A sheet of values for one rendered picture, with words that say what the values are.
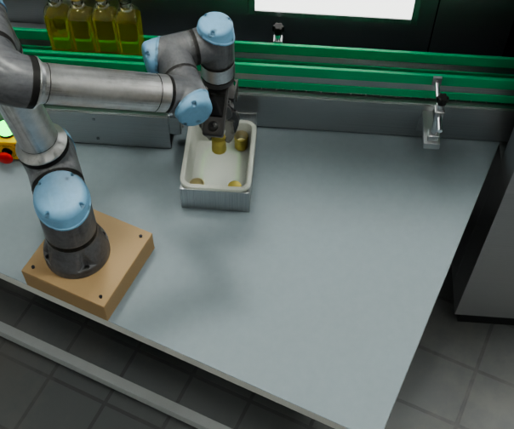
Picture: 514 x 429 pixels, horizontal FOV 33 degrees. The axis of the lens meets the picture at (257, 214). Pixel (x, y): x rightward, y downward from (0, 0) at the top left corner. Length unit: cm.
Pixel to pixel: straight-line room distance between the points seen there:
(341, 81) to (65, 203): 78
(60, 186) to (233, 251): 47
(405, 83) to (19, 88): 102
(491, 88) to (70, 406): 155
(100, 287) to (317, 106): 73
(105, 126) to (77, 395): 93
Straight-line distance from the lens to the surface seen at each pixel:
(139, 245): 202
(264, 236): 210
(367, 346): 197
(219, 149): 205
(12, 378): 284
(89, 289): 198
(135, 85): 165
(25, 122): 182
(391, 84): 220
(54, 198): 185
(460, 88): 223
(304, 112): 225
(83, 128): 226
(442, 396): 278
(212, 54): 181
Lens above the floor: 251
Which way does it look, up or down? 55 degrees down
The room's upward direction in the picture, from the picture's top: 1 degrees clockwise
